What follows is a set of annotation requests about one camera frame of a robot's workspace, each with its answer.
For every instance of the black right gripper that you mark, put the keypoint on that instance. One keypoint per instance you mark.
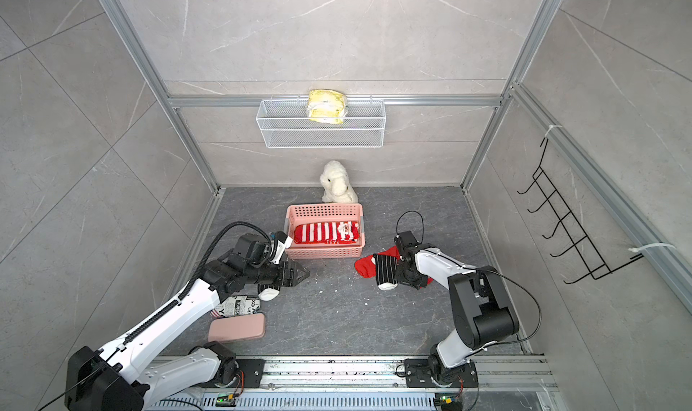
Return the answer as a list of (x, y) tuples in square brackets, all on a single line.
[(422, 281)]

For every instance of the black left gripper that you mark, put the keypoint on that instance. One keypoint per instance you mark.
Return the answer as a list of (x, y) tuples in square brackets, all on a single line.
[(292, 279)]

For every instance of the red plain sock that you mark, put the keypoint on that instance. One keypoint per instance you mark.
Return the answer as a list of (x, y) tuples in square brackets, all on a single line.
[(366, 266)]

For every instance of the red white santa sock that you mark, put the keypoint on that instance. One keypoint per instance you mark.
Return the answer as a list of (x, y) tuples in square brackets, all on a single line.
[(328, 233)]

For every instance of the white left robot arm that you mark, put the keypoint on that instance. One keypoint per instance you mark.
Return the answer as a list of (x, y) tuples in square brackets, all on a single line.
[(120, 375)]

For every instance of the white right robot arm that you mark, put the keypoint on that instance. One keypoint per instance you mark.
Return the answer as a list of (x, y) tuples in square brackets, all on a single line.
[(482, 312)]

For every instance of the black white striped sock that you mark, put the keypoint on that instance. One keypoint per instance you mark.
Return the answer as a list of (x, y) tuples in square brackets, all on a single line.
[(268, 292)]

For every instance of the pink plastic basket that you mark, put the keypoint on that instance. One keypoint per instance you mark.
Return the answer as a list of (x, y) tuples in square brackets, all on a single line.
[(313, 213)]

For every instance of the pink case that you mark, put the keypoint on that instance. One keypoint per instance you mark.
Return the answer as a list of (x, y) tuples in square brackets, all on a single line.
[(234, 329)]

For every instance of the white plush toy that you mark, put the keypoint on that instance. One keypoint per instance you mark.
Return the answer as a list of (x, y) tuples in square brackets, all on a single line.
[(336, 184)]

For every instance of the yellow packet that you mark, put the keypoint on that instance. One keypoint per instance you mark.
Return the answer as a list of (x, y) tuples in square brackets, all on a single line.
[(326, 106)]

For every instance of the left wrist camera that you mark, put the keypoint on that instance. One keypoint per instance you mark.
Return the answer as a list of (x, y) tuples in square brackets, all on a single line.
[(281, 242)]

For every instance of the metal base rail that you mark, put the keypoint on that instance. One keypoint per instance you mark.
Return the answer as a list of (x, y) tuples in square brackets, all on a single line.
[(377, 382)]

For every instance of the white wire wall basket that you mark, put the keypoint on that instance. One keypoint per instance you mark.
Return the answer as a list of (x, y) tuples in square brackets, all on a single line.
[(286, 124)]

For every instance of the black wall hook rack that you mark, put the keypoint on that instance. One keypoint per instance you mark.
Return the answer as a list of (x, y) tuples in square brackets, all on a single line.
[(566, 223)]

